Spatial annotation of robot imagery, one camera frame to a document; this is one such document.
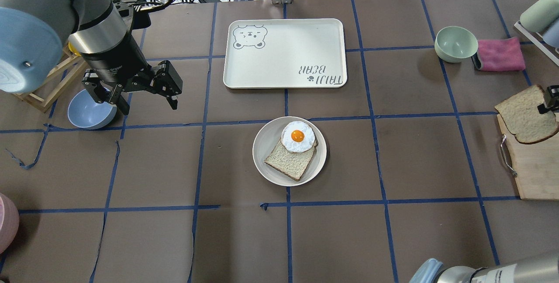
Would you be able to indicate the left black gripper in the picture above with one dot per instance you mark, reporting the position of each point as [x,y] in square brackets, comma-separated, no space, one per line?
[114,63]

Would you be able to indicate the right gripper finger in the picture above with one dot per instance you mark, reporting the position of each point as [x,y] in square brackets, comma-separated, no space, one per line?
[551,100]

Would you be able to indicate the bread slice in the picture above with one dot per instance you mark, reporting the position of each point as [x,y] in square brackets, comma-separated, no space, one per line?
[293,165]
[522,118]

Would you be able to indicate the white round plate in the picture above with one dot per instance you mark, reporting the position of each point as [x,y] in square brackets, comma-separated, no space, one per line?
[267,138]

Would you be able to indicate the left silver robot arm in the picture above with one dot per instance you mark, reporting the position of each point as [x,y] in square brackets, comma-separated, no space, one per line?
[33,33]

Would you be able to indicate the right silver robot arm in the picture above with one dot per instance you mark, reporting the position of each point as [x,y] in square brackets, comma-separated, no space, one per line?
[542,268]

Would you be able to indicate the bread slice on plate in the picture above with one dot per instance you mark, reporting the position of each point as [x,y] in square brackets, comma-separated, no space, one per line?
[293,165]

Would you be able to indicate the pink cloth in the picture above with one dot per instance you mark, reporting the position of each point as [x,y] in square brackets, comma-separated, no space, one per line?
[501,55]

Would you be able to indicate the blue bowl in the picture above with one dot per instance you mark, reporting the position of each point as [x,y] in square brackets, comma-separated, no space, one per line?
[84,112]

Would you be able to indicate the wooden cutting board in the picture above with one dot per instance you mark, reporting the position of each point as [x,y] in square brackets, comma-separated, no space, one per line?
[534,167]

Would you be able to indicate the green cup on rack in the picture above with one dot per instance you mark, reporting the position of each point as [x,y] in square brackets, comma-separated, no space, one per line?
[540,15]

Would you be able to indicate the wooden rack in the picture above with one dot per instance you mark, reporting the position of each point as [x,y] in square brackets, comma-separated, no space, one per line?
[58,80]

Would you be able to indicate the green bowl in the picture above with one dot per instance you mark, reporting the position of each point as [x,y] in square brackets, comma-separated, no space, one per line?
[454,44]

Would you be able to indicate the white bear tray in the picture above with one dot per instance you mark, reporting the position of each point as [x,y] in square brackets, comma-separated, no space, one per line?
[285,54]

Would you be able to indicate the fried egg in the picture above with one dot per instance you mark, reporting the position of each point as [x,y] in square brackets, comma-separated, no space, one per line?
[297,137]

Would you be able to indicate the pink bowl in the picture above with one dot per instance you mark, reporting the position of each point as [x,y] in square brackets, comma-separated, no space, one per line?
[9,222]

